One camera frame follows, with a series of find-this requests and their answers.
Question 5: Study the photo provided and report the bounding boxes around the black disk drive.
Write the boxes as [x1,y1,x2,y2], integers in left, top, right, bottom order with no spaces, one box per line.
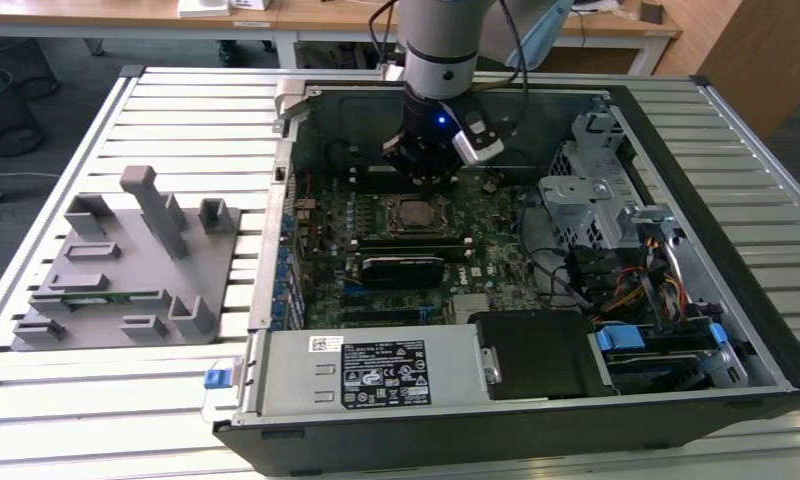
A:
[602,349,714,396]

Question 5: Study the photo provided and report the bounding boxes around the silver power supply unit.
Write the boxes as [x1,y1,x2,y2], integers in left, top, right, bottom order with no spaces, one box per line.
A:
[235,323,501,416]

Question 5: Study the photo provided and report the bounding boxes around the small black graphics card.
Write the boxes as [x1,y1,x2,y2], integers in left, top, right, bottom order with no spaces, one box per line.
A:
[357,254,445,291]

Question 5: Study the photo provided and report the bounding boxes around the black camera cable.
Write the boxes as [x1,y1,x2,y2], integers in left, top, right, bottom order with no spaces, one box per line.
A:
[495,0,531,131]

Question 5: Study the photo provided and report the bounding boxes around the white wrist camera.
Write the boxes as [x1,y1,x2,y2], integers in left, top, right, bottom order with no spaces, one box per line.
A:
[450,113,507,165]

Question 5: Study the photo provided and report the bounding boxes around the small silver heatsink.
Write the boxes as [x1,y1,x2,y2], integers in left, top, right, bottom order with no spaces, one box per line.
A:
[450,293,491,321]

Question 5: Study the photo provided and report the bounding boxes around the wooden cabinet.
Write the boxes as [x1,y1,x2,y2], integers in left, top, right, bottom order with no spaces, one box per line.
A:
[652,0,800,146]

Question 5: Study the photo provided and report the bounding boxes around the black mesh waste bin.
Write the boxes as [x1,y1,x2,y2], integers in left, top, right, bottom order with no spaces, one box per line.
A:
[0,35,60,100]
[0,67,47,159]

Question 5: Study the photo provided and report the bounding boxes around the black expansion slot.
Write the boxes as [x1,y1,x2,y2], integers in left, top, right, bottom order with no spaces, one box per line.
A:
[339,308,434,324]

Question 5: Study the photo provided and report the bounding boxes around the silver CPU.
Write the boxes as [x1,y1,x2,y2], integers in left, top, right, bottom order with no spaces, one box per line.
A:
[398,198,442,226]

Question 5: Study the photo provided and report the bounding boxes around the wooden desk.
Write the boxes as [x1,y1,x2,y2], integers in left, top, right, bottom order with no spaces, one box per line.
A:
[0,0,282,56]
[271,0,682,76]

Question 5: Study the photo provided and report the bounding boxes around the grey parts rack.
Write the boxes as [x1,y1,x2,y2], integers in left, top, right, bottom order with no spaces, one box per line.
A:
[8,164,245,354]

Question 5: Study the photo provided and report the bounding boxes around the black plastic shroud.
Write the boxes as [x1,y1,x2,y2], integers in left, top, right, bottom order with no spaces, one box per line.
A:
[471,309,618,401]

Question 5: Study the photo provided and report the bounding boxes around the CPU socket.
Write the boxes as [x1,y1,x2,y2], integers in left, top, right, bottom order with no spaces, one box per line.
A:
[378,192,458,236]

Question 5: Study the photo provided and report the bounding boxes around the green motherboard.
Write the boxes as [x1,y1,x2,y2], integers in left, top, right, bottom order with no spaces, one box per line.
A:
[285,169,574,331]

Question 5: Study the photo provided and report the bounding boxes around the black PC case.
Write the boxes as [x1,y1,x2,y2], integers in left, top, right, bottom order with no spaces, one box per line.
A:
[201,74,800,479]

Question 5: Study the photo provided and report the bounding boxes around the silver drive cage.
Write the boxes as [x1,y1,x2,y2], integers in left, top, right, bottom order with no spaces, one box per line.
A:
[537,112,648,251]

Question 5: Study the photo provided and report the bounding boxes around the blue disk carrier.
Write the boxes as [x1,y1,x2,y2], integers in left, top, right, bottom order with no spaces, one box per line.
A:
[591,323,648,357]

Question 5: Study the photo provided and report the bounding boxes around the green RAM stick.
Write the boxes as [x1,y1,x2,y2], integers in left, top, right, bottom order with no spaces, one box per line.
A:
[58,290,160,307]

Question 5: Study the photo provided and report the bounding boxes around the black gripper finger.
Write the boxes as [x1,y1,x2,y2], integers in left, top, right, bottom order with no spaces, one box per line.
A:
[429,148,462,200]
[381,133,434,200]

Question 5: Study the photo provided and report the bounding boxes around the yellow red wire bundle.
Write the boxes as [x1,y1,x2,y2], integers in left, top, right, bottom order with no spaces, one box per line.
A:
[589,267,685,324]

